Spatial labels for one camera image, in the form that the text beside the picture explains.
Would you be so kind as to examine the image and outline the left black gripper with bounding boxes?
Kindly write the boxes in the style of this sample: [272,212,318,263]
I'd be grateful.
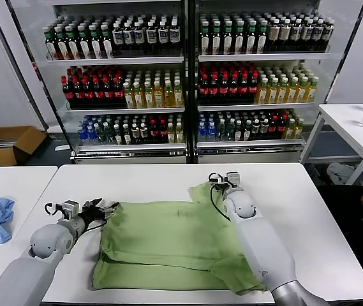
[78,198,120,224]

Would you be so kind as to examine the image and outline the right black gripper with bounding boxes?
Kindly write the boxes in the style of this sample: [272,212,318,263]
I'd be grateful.
[212,180,230,193]

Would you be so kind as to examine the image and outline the light green polo shirt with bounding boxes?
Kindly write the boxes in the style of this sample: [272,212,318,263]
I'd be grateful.
[90,182,270,296]

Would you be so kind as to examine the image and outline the cola bottle red cap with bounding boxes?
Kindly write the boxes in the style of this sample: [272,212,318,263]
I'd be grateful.
[248,73,259,99]
[237,73,249,99]
[148,120,158,144]
[227,74,239,99]
[82,76,93,103]
[112,76,124,103]
[71,76,84,103]
[277,115,287,140]
[207,75,219,99]
[101,76,114,103]
[198,75,209,99]
[268,115,278,140]
[157,120,167,143]
[91,76,103,103]
[61,75,73,103]
[218,74,228,99]

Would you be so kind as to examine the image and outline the grey-blue cloth bundle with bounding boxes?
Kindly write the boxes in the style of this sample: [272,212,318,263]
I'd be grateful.
[325,161,363,185]

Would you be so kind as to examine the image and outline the person black trousers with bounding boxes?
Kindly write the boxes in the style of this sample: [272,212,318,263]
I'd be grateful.
[314,183,363,288]

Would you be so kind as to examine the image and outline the white beverage display cabinet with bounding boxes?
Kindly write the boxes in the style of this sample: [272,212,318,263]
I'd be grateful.
[190,0,334,164]
[44,0,191,164]

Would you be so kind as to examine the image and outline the white side table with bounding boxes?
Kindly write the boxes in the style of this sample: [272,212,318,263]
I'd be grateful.
[298,103,363,185]

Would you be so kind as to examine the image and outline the dark tea bottle green cap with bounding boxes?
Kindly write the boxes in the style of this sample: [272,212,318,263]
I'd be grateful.
[56,27,68,60]
[221,21,233,55]
[233,21,245,55]
[66,26,79,60]
[244,20,256,54]
[78,25,90,59]
[44,27,57,60]
[209,21,222,55]
[198,21,211,55]
[89,25,101,59]
[100,24,113,59]
[255,20,267,54]

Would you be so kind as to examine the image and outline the dark bottle blue-white label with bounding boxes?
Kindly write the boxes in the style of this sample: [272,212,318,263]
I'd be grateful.
[289,19,302,52]
[322,20,334,51]
[122,22,135,57]
[133,22,145,57]
[145,21,158,57]
[300,19,313,52]
[112,22,124,57]
[168,20,181,56]
[156,20,169,57]
[311,19,323,52]

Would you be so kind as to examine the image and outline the dark bottle beige label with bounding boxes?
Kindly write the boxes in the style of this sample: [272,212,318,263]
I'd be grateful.
[266,18,279,53]
[278,18,290,52]

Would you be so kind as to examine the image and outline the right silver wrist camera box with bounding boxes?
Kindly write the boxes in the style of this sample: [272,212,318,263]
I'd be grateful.
[225,171,241,189]

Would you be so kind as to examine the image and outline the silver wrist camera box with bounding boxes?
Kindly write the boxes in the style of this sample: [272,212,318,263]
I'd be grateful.
[60,200,82,221]
[225,171,241,189]

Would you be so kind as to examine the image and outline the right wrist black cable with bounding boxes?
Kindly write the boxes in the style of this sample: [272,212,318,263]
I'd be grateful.
[208,171,232,221]

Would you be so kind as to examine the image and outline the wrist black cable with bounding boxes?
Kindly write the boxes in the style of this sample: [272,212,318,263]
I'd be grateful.
[44,202,63,218]
[208,171,232,221]

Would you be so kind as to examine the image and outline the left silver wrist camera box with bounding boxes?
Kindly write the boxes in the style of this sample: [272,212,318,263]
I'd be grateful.
[60,200,82,221]

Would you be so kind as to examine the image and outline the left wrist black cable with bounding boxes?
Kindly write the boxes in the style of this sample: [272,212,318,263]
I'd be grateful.
[44,202,63,218]

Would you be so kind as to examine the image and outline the glass cabinet door black frame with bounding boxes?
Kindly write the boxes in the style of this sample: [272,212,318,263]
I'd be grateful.
[323,0,363,105]
[0,0,74,153]

